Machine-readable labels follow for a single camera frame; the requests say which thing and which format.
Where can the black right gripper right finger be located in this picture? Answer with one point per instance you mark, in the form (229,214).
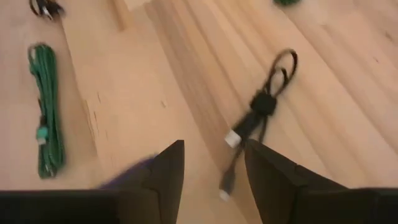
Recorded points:
(273,186)

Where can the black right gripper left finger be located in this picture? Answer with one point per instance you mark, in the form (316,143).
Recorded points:
(161,193)

